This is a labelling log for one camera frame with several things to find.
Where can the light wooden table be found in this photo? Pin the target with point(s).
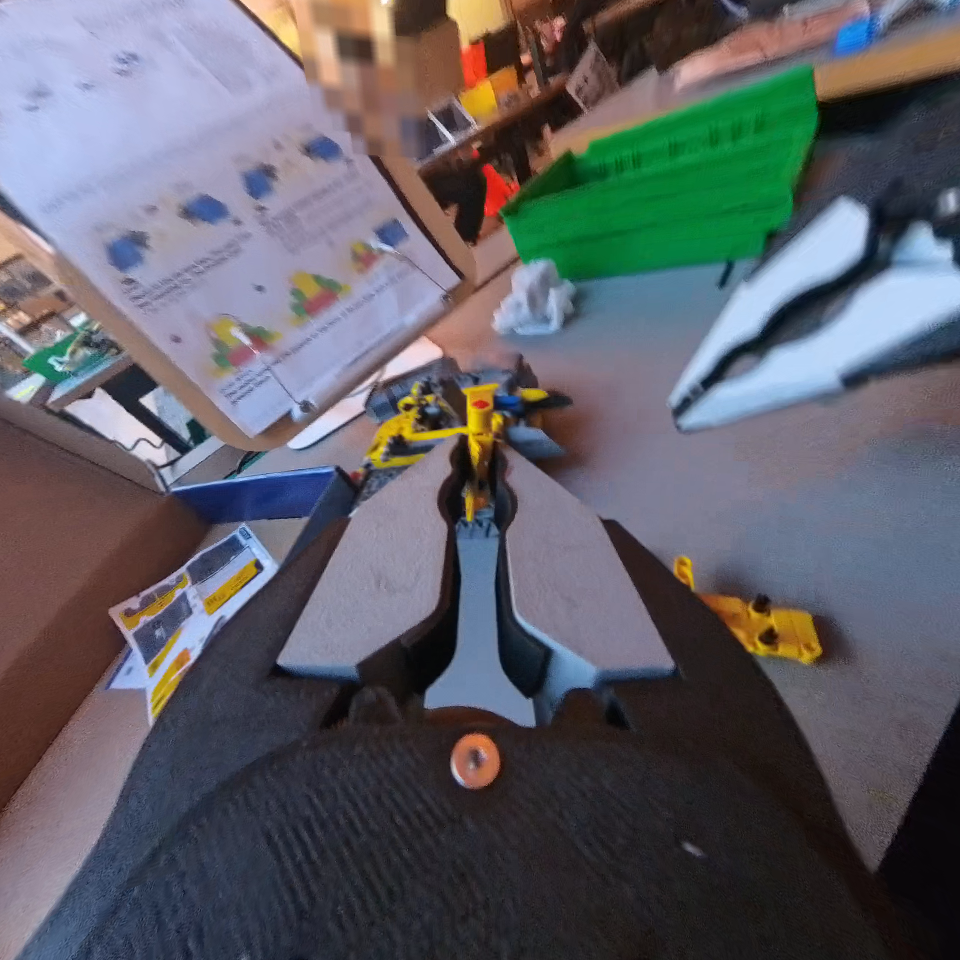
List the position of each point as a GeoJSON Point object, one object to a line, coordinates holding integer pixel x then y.
{"type": "Point", "coordinates": [885, 64]}

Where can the green plastic bin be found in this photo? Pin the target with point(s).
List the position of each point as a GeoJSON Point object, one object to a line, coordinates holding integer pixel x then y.
{"type": "Point", "coordinates": [660, 202]}

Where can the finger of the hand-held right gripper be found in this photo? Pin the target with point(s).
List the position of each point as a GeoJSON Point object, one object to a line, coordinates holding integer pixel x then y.
{"type": "Point", "coordinates": [787, 277]}
{"type": "Point", "coordinates": [795, 386]}

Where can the crumpled white plastic wrap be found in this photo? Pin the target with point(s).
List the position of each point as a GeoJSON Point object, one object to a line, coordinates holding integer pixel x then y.
{"type": "Point", "coordinates": [536, 300]}

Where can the long dark wooden workbench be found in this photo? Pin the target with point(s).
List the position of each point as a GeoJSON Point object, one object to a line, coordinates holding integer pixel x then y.
{"type": "Point", "coordinates": [517, 124]}

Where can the yellow brick part black pins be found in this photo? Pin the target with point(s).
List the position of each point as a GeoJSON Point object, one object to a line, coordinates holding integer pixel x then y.
{"type": "Point", "coordinates": [780, 626]}

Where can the yellow striped toy brick assembly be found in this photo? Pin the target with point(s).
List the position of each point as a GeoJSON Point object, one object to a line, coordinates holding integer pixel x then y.
{"type": "Point", "coordinates": [480, 420]}

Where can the printed instruction sheet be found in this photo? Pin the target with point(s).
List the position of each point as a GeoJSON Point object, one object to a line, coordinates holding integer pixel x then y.
{"type": "Point", "coordinates": [225, 247]}

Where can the yellow black sticker leaflet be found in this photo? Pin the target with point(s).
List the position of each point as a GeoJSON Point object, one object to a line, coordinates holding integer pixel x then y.
{"type": "Point", "coordinates": [187, 600]}

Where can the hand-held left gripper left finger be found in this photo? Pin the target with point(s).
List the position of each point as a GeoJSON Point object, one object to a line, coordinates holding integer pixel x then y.
{"type": "Point", "coordinates": [375, 585]}

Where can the yellow grey toy brick excavator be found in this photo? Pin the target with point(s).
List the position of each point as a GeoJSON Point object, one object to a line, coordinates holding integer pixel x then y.
{"type": "Point", "coordinates": [405, 435]}

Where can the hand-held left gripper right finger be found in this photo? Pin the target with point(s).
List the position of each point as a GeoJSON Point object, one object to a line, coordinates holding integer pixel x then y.
{"type": "Point", "coordinates": [577, 592]}

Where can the instruction sheet on board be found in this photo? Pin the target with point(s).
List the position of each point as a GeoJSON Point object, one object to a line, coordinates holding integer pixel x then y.
{"type": "Point", "coordinates": [442, 225]}

